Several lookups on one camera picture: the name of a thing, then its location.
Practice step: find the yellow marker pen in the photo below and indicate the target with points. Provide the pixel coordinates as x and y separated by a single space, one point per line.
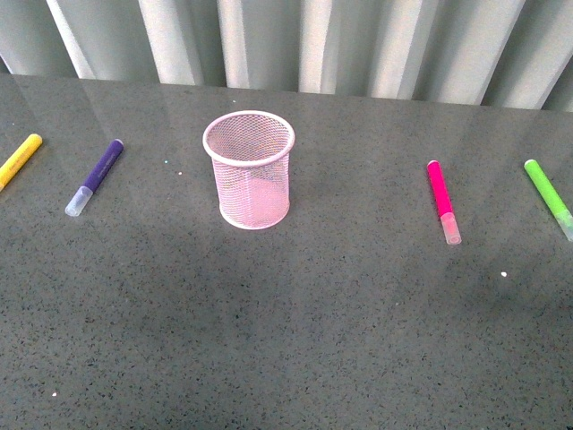
19 158

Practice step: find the green marker pen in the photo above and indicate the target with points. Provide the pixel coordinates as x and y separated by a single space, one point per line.
555 204

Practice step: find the pink mesh pen cup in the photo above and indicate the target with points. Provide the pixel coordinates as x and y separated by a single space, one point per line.
249 151

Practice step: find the grey pleated curtain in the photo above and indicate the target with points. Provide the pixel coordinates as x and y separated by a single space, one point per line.
512 54

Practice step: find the purple marker pen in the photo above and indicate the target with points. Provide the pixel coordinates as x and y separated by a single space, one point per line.
90 185

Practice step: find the pink marker pen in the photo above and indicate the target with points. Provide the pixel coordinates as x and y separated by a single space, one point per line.
443 203

